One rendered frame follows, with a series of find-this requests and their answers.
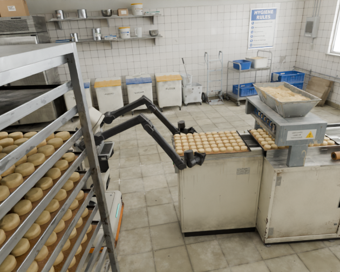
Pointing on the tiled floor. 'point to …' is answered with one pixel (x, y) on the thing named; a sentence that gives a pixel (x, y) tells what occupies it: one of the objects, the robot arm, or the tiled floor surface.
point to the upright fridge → (18, 27)
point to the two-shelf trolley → (239, 78)
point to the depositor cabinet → (305, 200)
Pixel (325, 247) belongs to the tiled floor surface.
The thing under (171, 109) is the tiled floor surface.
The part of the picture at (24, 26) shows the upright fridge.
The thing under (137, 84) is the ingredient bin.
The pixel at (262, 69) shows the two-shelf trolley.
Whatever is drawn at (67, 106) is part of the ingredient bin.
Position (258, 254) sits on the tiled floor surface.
